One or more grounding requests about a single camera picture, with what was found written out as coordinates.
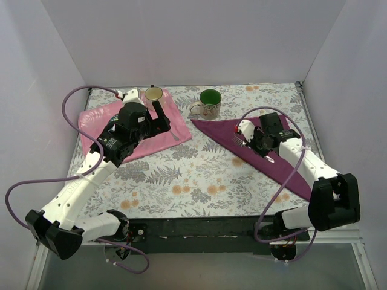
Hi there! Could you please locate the silver fork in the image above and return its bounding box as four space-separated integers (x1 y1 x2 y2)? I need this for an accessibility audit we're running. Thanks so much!
232 135 275 163

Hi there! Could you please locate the purple satin napkin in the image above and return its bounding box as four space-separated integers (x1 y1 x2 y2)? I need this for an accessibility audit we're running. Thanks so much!
190 114 312 202

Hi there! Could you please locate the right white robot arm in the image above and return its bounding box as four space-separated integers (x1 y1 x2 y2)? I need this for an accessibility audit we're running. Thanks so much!
238 113 360 240

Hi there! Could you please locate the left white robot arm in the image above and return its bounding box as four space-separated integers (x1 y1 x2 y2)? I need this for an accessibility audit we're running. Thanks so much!
25 101 171 260

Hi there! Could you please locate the cream ceramic cup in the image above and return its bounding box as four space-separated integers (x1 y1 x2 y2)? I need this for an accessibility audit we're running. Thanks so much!
144 86 165 111

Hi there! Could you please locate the silver spoon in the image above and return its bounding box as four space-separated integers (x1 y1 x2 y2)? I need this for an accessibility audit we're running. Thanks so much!
169 130 180 141

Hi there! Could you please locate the pink cloth placemat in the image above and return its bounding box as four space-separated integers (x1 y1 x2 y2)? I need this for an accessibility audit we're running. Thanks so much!
78 88 193 164

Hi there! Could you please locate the green floral mug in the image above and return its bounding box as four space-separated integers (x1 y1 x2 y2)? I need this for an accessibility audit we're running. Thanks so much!
189 89 222 121

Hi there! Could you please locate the floral tablecloth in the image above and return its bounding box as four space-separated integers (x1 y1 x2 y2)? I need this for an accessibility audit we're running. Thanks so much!
79 83 318 218

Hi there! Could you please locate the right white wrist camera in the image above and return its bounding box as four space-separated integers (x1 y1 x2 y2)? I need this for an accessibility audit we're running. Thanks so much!
235 119 256 143

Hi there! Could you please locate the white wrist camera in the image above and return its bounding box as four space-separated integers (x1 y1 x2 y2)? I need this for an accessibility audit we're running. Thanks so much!
235 119 256 143
116 87 143 105

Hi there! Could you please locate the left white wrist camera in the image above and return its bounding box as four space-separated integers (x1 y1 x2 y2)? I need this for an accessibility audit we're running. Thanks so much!
116 87 143 105

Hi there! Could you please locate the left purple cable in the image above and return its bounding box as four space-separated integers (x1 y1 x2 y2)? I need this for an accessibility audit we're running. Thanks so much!
4 85 151 274

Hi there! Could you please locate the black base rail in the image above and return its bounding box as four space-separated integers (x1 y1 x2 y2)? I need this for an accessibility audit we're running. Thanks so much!
93 216 311 256

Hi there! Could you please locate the aluminium frame rail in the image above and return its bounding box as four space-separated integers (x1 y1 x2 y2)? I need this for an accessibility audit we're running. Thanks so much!
27 81 379 290

